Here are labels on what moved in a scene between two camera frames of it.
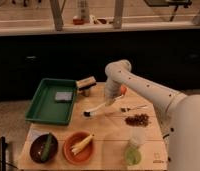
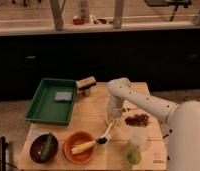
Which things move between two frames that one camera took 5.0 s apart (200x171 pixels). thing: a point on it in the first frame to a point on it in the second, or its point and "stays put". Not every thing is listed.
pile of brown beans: (138, 120) stays put
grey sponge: (64, 96) stays put
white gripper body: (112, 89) to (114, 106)
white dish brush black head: (88, 113) to (103, 139)
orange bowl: (77, 147) stays put
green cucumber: (45, 152) stays put
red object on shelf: (78, 21) stays put
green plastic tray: (53, 102) stays put
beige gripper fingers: (109, 101) to (111, 119)
